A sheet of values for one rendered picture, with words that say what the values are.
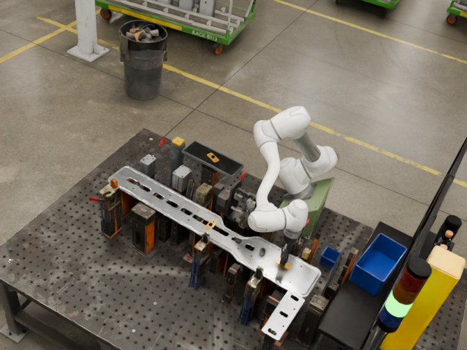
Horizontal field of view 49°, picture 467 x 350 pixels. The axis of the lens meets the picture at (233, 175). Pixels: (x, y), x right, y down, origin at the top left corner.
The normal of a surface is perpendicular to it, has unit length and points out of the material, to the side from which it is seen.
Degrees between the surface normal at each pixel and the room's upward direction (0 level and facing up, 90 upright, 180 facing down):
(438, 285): 90
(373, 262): 0
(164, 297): 0
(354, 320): 0
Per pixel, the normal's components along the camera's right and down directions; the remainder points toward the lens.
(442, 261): 0.12, -0.74
